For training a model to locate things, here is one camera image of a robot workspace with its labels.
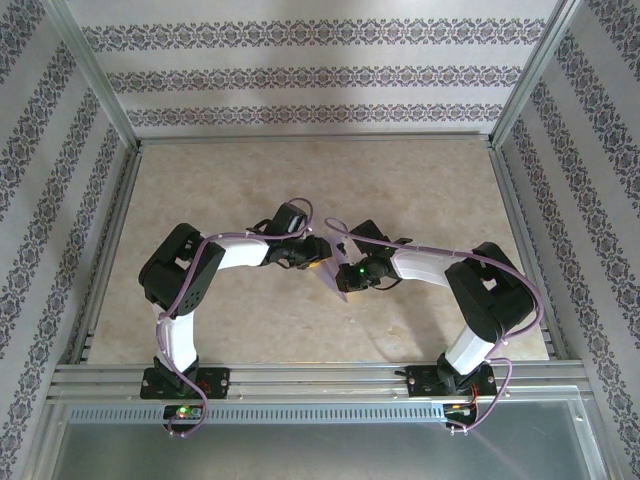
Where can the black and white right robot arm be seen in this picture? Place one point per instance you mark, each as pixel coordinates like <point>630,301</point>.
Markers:
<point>480,290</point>

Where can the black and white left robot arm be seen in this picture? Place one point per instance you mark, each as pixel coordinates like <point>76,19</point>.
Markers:
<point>175,275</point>

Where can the circuit board with orange light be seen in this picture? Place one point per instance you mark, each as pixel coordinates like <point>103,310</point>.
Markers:
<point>457,410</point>

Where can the grey metal panel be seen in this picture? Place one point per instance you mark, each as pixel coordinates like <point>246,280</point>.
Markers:
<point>320,450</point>

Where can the circuit board with green light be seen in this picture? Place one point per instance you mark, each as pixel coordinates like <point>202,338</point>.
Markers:
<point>182,411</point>

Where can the aluminium table edge rail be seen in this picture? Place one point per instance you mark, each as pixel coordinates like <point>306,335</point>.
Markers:
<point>111,225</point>
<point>315,136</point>
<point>511,200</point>

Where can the aluminium mounting rail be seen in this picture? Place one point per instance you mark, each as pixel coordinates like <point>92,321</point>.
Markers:
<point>310,382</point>

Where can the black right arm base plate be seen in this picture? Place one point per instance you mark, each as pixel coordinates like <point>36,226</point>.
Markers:
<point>420,382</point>

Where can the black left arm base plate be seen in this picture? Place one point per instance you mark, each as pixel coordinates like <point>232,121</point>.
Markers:
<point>215,382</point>

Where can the aluminium frame post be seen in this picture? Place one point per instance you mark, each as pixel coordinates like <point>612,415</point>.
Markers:
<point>536,65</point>
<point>94,65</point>

